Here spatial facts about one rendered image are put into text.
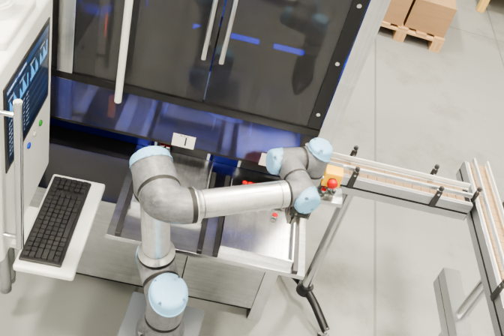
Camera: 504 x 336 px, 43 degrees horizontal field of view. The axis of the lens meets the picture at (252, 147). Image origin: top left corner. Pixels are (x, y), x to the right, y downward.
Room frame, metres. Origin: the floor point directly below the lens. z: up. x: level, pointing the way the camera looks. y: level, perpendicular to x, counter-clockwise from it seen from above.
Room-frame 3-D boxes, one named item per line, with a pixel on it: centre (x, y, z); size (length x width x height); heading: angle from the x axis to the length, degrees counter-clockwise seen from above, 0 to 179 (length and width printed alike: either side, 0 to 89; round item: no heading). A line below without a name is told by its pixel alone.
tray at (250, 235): (1.64, -0.11, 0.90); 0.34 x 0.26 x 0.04; 6
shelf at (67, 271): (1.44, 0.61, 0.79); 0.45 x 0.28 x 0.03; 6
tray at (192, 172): (1.71, 0.24, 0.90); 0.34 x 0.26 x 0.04; 6
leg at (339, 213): (2.05, -0.46, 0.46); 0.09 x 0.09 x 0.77; 6
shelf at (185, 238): (1.66, 0.07, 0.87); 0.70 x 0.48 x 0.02; 96
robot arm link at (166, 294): (1.15, 0.11, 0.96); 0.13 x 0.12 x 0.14; 30
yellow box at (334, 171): (1.90, -0.33, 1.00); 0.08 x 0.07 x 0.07; 6
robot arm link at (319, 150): (1.47, -0.19, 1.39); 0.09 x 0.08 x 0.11; 120
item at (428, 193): (2.07, -0.60, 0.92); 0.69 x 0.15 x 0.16; 96
